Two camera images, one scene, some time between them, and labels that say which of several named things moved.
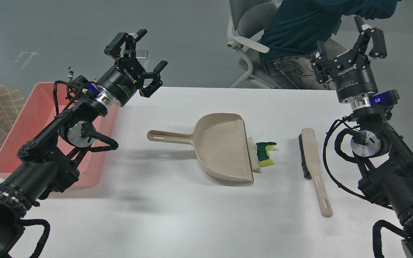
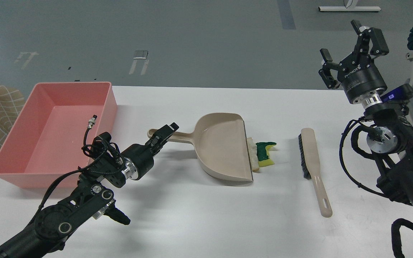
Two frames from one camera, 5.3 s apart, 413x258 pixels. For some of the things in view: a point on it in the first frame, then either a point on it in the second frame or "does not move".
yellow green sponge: (252, 147) does not move
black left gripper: (121, 82) → (138, 158)
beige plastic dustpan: (221, 145) does not move
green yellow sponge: (263, 149) does not move
